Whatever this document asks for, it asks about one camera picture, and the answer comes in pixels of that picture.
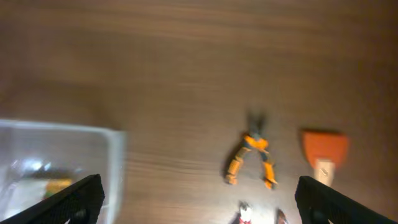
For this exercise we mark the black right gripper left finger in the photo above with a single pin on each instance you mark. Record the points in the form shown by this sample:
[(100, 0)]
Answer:
[(80, 203)]

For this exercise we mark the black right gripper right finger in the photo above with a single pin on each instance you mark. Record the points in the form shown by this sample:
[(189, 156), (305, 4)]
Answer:
[(317, 203)]

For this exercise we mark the clear plastic storage box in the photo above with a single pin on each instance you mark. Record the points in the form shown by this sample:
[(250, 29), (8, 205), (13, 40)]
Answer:
[(76, 150)]

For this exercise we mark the orange black long-nose pliers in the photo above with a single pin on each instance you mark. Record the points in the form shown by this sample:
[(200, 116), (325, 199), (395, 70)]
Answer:
[(252, 146)]

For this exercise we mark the orange scraper wooden handle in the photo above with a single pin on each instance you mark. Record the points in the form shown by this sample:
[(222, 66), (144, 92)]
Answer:
[(325, 151)]

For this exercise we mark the red handled small cutters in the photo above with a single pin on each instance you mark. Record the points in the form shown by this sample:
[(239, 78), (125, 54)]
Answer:
[(245, 213)]

